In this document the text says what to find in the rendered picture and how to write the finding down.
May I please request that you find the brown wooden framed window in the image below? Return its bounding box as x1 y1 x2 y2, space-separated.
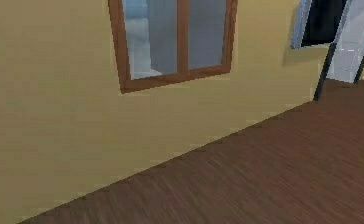
107 0 239 95

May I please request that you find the black television set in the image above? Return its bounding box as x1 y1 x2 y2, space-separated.
290 0 349 50

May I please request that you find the white stand with black legs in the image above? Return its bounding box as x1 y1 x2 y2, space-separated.
312 0 364 102

